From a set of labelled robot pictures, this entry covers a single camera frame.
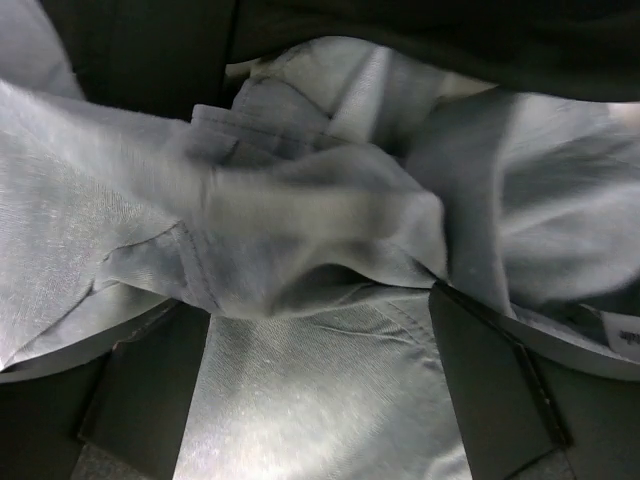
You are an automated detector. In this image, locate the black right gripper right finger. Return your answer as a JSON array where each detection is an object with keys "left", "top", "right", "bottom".
[{"left": 429, "top": 283, "right": 639, "bottom": 479}]

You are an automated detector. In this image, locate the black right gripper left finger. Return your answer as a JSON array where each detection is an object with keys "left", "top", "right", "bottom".
[{"left": 1, "top": 301, "right": 209, "bottom": 479}]

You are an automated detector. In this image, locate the grey shirt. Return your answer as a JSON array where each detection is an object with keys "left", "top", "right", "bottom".
[{"left": 1, "top": 1, "right": 639, "bottom": 479}]

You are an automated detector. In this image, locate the black shirt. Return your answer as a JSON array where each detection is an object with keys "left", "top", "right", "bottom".
[{"left": 45, "top": 1, "right": 639, "bottom": 116}]

